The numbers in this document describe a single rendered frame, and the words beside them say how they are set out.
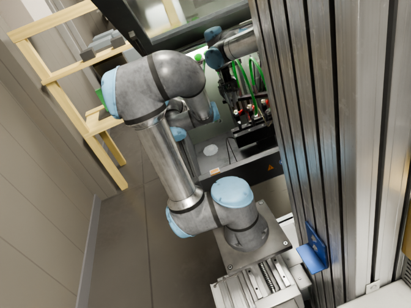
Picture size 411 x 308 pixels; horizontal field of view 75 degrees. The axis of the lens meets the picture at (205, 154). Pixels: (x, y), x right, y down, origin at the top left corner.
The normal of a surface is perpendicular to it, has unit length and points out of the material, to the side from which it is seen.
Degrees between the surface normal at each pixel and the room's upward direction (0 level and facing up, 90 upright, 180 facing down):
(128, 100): 82
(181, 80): 99
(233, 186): 7
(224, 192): 7
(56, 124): 90
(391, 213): 90
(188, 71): 84
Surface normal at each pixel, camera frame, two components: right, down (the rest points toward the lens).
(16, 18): 0.23, 0.52
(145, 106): 0.36, 0.30
